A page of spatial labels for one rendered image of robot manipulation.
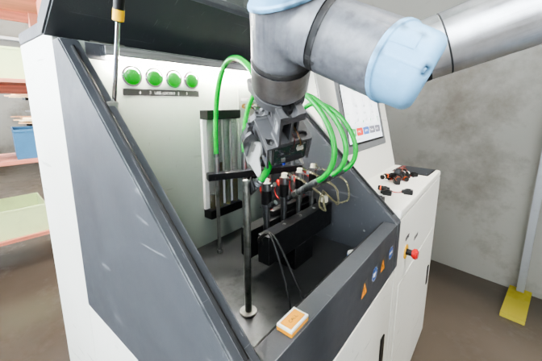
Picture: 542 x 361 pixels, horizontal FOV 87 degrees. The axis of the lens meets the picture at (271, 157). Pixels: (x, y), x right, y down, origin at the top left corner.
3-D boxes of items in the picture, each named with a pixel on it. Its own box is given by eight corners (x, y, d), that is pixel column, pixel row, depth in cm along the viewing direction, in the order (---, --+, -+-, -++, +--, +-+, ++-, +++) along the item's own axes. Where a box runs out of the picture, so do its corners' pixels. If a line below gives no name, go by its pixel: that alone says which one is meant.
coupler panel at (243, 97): (245, 175, 106) (243, 89, 100) (239, 173, 108) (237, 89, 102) (268, 168, 116) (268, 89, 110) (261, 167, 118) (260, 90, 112)
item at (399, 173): (405, 188, 114) (406, 174, 113) (377, 183, 121) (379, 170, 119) (418, 176, 131) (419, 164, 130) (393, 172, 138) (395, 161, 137)
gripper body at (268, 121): (264, 172, 45) (264, 121, 35) (248, 131, 50) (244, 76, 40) (308, 159, 47) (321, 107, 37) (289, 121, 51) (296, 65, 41)
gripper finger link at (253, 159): (246, 191, 52) (260, 161, 46) (237, 165, 55) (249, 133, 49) (261, 189, 54) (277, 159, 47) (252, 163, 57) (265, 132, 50)
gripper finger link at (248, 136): (238, 157, 50) (252, 122, 44) (235, 150, 51) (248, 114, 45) (262, 155, 53) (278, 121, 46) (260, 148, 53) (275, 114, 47)
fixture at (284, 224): (268, 291, 75) (268, 237, 72) (241, 276, 81) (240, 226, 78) (330, 242, 101) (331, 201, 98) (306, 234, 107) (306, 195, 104)
